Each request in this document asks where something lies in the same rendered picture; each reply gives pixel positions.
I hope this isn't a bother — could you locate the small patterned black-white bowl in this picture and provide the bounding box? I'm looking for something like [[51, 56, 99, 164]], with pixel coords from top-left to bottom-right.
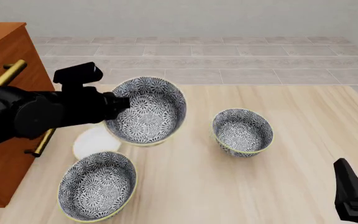
[[211, 107, 275, 159]]

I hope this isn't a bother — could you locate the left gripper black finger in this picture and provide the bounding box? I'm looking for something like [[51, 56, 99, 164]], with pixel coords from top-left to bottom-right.
[[103, 91, 132, 120]]

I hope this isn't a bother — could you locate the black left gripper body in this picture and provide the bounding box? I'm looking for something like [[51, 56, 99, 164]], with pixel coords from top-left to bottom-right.
[[78, 86, 115, 125]]

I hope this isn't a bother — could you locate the patterned bowl with yellow rim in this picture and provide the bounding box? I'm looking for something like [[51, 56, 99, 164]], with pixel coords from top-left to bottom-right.
[[57, 151, 139, 222]]

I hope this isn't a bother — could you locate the long brass cabinet handle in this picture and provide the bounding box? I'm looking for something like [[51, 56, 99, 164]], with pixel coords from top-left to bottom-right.
[[0, 58, 29, 92]]

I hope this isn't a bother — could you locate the large patterned black-white bowl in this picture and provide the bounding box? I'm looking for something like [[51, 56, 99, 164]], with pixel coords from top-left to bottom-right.
[[103, 76, 188, 148]]

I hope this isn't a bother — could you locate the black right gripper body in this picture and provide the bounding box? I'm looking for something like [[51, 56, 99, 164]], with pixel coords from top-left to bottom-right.
[[334, 198, 358, 222]]

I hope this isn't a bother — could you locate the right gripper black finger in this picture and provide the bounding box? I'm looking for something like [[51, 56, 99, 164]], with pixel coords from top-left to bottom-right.
[[333, 157, 358, 207]]

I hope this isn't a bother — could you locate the white round plate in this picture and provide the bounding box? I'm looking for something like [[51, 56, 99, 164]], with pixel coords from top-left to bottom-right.
[[72, 126, 122, 161]]

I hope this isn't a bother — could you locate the wooden cabinet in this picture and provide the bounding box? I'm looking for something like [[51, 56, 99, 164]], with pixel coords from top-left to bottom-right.
[[0, 22, 56, 208]]

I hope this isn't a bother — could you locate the short brass cabinet handle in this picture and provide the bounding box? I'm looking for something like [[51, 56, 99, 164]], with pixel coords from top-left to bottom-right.
[[24, 128, 57, 158]]

